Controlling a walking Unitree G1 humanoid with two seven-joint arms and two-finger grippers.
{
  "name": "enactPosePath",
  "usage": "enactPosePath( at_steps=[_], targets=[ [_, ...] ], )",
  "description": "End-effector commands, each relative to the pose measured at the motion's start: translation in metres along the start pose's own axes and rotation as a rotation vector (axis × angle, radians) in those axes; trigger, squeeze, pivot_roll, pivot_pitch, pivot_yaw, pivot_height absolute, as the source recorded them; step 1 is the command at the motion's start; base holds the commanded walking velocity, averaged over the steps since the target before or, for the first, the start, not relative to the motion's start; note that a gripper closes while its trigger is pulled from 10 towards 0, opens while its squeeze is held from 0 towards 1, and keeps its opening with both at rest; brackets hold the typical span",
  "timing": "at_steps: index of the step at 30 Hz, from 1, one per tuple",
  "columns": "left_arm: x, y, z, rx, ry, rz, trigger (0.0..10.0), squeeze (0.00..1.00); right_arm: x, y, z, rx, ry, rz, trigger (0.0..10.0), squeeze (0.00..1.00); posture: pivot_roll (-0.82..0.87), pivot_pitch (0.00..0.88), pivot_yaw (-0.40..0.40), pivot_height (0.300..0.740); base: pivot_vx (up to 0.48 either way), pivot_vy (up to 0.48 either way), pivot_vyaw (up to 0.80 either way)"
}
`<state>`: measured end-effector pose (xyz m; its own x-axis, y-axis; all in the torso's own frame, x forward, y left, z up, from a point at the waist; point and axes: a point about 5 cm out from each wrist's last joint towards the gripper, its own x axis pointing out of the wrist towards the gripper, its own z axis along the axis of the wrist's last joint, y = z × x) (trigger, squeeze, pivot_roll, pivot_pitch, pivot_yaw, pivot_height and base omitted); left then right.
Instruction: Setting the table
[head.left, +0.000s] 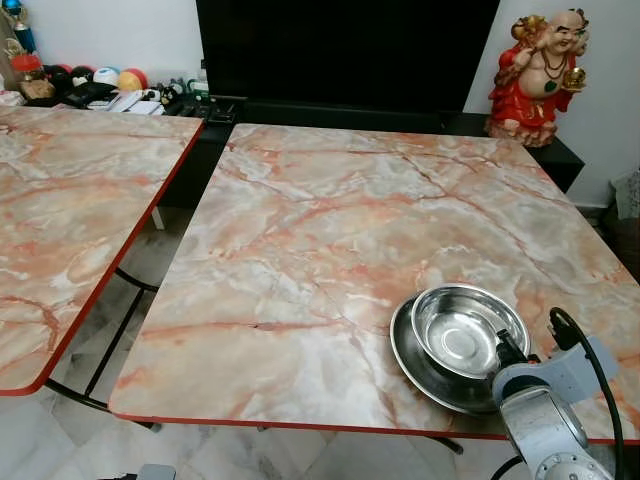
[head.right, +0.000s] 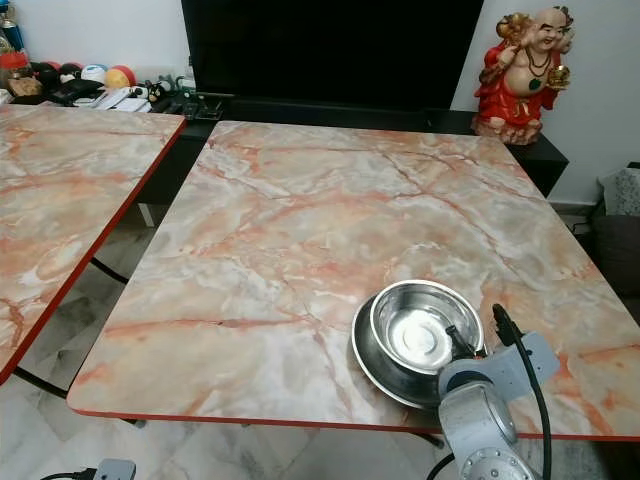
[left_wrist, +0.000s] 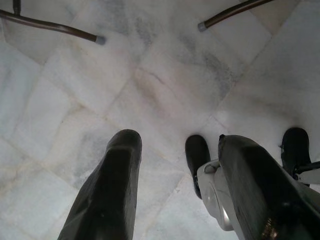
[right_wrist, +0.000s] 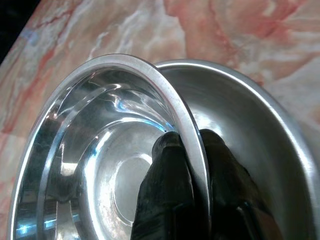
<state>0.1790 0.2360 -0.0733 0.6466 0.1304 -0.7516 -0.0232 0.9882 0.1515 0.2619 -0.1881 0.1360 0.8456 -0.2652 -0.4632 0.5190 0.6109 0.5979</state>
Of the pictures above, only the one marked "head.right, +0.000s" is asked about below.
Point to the stainless steel bowl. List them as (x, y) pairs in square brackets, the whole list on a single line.
[(420, 330)]

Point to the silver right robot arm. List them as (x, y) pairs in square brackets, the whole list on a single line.
[(485, 440)]

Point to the stainless steel deep plate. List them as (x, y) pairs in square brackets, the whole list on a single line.
[(365, 365)]

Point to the dark brown box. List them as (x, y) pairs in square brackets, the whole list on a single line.
[(618, 265)]

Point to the grey folded cloth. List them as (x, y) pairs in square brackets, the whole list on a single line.
[(622, 190)]

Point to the red laughing Buddha statue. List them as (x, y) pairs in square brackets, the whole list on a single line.
[(520, 90)]

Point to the red ornament on wooden base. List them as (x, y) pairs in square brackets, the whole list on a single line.
[(20, 78)]

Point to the black television screen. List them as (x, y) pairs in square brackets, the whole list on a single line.
[(330, 50)]

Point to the black ball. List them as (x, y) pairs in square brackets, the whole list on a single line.
[(69, 71), (44, 71)]

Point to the black desk device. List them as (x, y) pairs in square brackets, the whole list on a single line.
[(75, 92)]

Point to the blue and gold trophy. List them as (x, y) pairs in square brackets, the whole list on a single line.
[(12, 25)]

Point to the white and blue ball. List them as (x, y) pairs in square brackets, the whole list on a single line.
[(93, 73)]

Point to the white telephone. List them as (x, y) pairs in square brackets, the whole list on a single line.
[(122, 98)]

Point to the black power strip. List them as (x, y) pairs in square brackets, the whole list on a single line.
[(190, 102)]

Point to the yellow and red ball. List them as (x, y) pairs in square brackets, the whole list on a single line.
[(120, 77)]

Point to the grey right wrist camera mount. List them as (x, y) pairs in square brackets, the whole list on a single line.
[(525, 358)]

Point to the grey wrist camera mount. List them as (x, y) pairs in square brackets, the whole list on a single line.
[(525, 358), (117, 469)]

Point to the black metal table frame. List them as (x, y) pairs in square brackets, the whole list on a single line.
[(105, 270)]

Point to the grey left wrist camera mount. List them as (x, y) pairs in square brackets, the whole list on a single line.
[(117, 469)]

